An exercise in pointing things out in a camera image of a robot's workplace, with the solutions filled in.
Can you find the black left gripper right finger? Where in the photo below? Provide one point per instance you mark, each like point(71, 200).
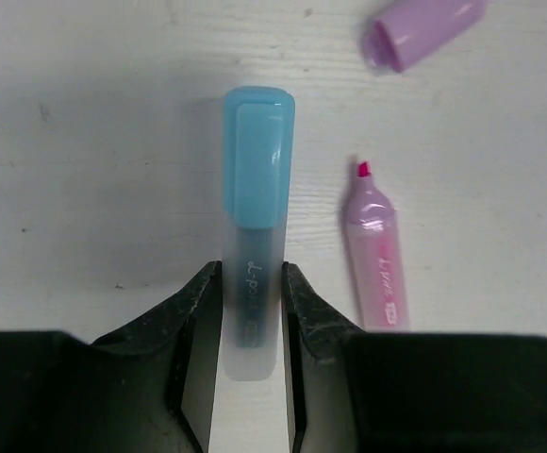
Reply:
point(353, 391)

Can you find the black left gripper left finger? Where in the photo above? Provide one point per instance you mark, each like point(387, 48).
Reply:
point(147, 386)

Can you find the pink highlighter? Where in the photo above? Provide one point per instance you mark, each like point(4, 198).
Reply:
point(370, 228)

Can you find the blue highlighter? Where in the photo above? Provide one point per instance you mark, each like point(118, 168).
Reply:
point(258, 127)

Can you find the purple highlighter cap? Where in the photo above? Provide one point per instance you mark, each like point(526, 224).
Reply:
point(405, 32)

